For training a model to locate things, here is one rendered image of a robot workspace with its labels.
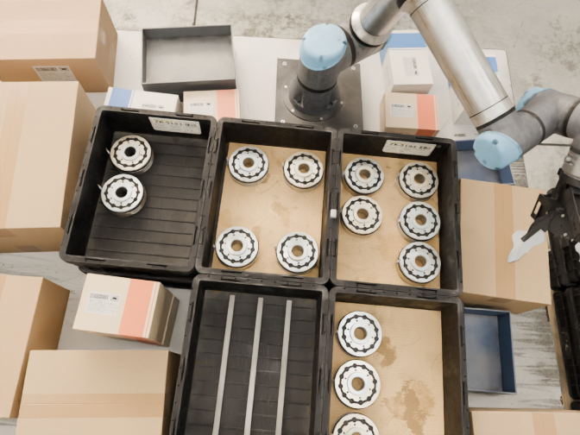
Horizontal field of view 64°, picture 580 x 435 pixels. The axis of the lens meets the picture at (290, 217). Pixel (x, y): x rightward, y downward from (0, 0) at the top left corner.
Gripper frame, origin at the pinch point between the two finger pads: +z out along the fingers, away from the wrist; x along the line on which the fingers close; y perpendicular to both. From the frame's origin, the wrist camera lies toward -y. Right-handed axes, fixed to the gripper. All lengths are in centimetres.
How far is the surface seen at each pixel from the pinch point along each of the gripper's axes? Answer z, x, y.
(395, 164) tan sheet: -5.7, 27.2, 36.5
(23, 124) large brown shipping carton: -3, 122, 26
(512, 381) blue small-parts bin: 34.1, -7.6, 5.6
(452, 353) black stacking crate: 23.0, 12.5, -1.7
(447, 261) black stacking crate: 8.9, 14.0, 14.4
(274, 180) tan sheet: 2, 58, 29
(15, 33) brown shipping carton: -21, 137, 50
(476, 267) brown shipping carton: 10.0, 6.1, 15.8
